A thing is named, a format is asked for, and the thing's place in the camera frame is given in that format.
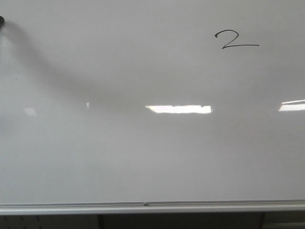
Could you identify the black white dry-erase marker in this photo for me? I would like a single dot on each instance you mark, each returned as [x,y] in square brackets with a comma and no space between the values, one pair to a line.
[2,22]

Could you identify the white whiteboard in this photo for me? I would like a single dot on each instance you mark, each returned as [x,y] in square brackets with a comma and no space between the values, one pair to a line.
[105,101]

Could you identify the grey perforated cabinet panel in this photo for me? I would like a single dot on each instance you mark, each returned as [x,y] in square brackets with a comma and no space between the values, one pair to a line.
[50,222]

